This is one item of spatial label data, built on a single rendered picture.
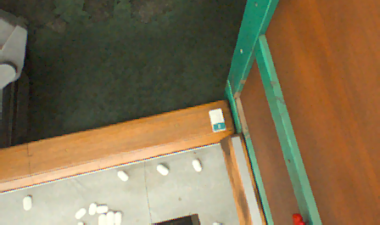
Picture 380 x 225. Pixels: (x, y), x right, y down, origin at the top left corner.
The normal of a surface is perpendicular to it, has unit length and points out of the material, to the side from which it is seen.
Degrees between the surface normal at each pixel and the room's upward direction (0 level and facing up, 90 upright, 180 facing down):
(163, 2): 0
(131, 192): 0
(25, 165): 0
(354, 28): 90
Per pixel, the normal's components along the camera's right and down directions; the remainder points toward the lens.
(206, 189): -0.02, -0.25
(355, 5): -0.98, 0.22
